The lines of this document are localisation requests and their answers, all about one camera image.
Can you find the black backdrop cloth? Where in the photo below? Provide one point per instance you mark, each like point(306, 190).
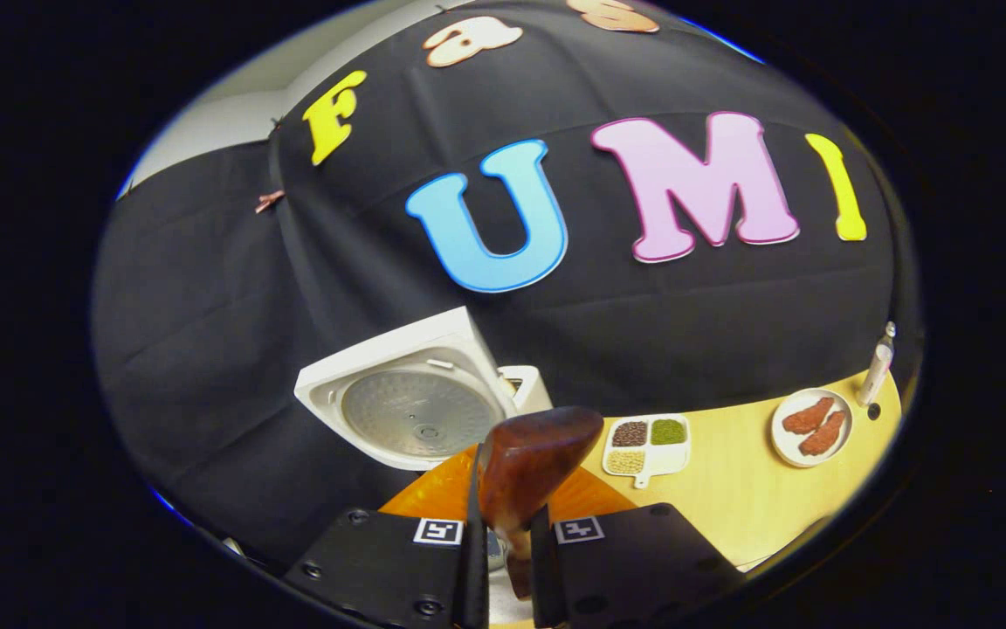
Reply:
point(293, 262)

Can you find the brown wooden spoon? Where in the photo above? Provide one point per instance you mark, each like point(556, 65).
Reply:
point(529, 463)

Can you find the white toaster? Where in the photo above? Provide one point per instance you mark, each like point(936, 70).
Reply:
point(534, 393)

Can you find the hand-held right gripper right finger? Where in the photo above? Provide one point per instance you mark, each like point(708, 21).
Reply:
point(547, 577)

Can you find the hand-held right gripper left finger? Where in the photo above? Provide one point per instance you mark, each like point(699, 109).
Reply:
point(472, 577)

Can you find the white rice cooker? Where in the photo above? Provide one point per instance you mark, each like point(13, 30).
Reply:
point(398, 349)

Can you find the clear plastic bottle pink label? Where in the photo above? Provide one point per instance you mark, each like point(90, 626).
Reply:
point(877, 371)

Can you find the red-brown meat piece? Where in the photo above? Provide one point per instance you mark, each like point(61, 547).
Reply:
point(809, 416)
point(823, 434)

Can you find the pink clothes peg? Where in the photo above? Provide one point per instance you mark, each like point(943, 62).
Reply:
point(270, 201)

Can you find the white divided grain dish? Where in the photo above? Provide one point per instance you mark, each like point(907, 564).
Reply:
point(647, 448)

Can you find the white round plate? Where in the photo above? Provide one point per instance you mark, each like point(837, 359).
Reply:
point(782, 445)

